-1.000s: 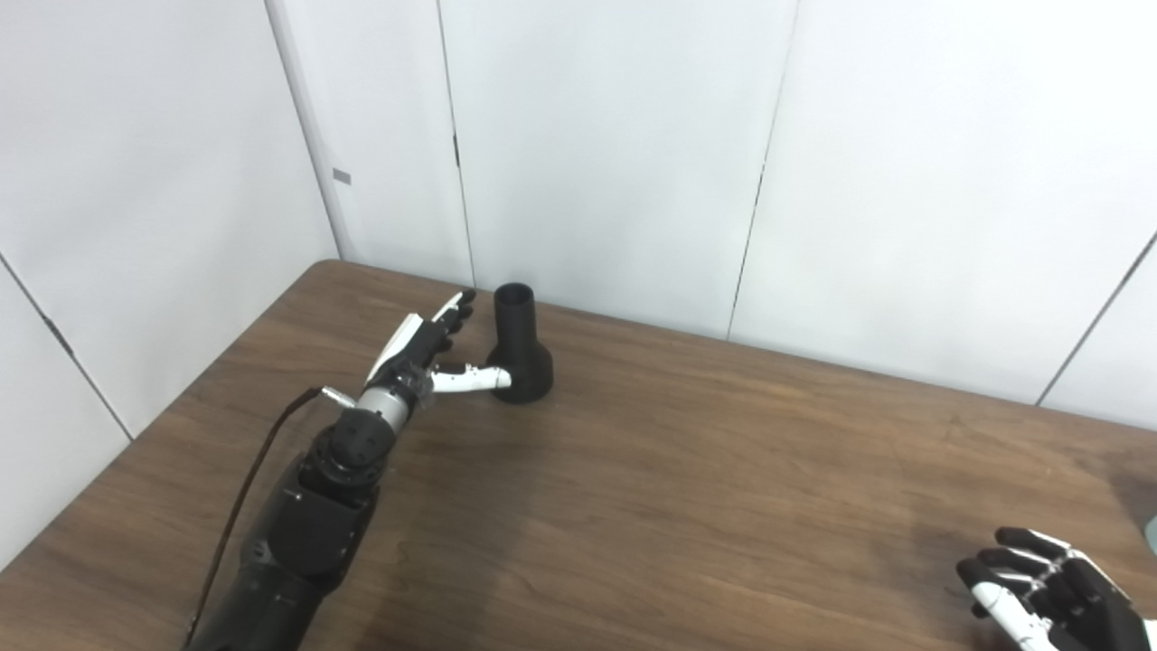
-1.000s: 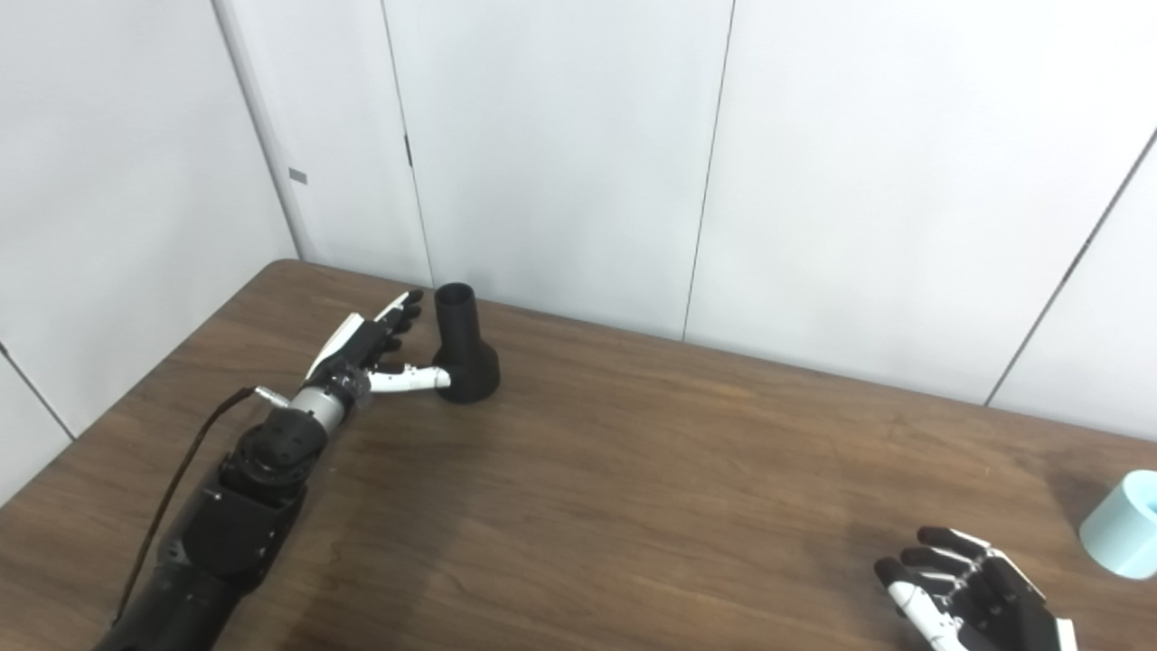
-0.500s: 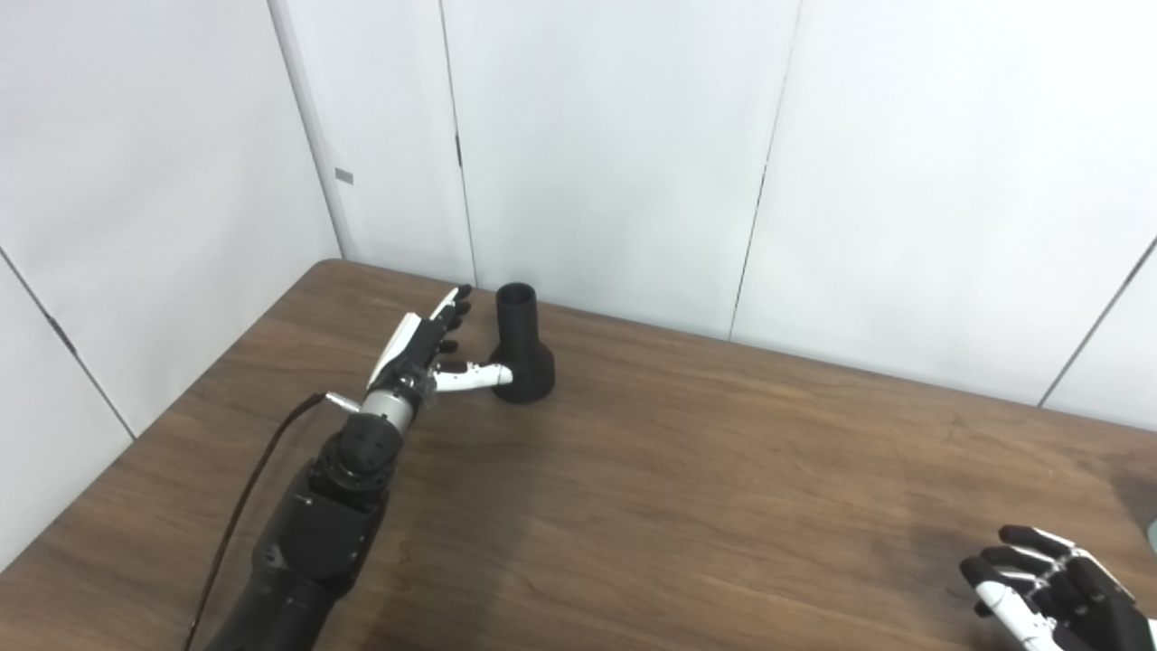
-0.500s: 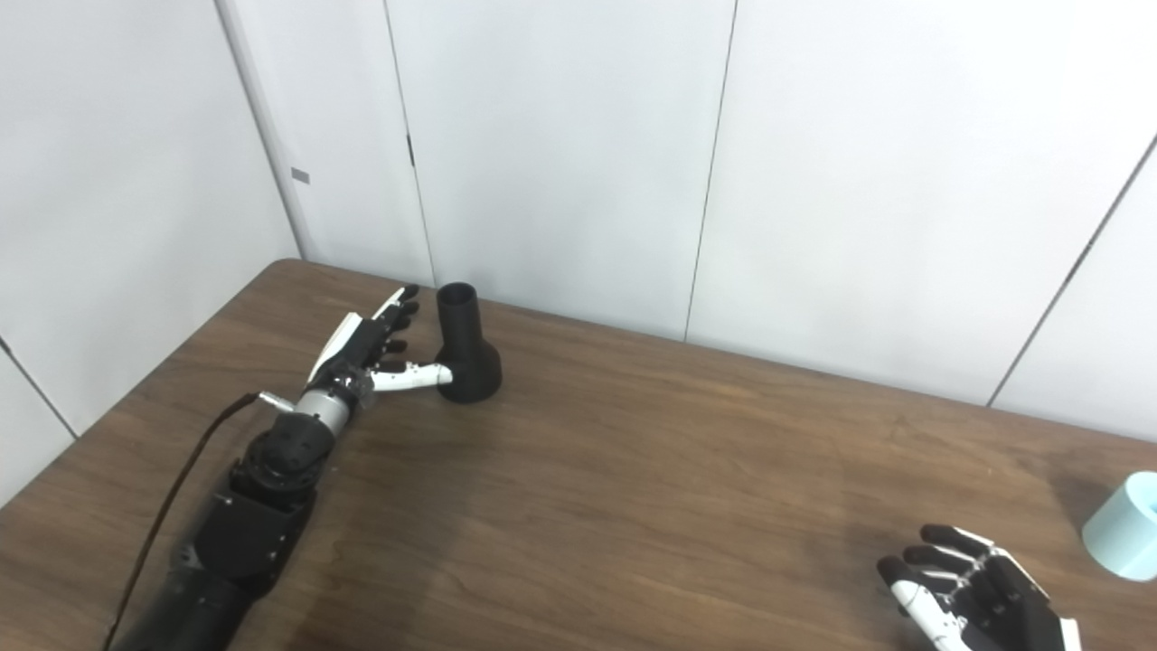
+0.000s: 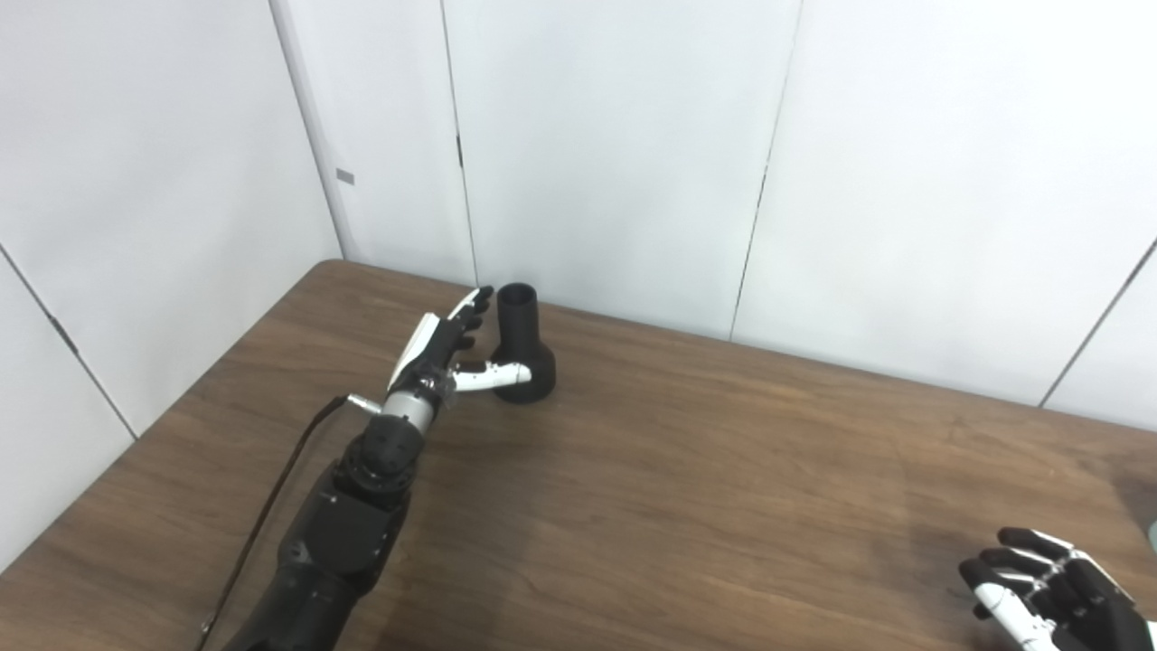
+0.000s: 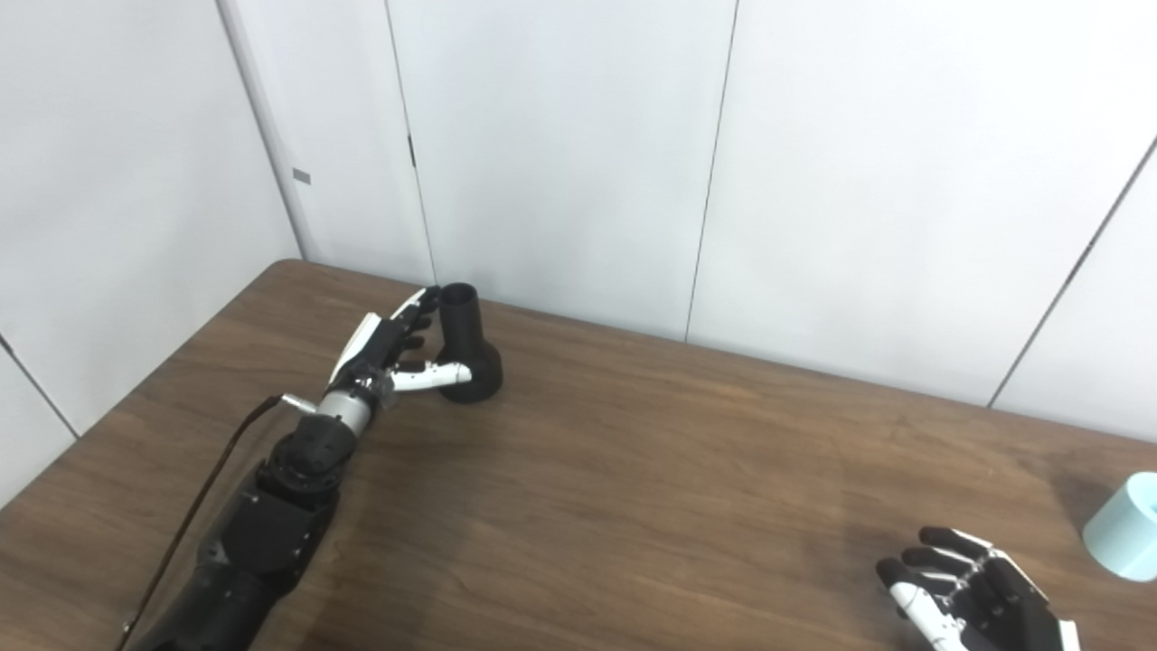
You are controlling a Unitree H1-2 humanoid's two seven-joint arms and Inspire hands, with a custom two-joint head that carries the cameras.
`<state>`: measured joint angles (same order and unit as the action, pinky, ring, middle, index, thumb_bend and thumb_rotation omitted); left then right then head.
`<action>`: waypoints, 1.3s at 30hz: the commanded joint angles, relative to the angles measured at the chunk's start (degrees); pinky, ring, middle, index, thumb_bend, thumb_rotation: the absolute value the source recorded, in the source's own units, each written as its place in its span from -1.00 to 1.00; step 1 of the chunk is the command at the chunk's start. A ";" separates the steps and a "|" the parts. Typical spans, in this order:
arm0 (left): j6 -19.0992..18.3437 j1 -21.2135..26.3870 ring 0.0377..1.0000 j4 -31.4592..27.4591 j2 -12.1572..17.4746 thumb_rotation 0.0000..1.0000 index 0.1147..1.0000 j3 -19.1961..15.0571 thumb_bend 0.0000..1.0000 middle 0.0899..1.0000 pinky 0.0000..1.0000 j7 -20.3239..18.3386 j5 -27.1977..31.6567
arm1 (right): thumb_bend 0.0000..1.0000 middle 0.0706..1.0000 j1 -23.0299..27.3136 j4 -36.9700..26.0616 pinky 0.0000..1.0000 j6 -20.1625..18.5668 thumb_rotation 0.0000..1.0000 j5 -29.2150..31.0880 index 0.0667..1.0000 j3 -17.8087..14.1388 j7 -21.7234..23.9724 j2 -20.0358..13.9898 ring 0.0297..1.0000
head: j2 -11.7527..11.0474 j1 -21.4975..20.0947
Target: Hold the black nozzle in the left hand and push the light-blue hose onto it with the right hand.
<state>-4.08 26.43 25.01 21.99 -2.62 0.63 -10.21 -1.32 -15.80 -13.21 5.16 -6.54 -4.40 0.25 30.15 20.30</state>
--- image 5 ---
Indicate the left white-black robot hand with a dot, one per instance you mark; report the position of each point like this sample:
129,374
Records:
438,344

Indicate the right white-black robot hand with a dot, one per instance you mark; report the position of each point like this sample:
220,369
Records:
1076,597

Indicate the black nozzle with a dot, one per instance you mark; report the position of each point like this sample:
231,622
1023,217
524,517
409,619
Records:
520,339

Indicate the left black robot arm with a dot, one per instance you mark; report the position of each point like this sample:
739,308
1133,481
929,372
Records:
339,533

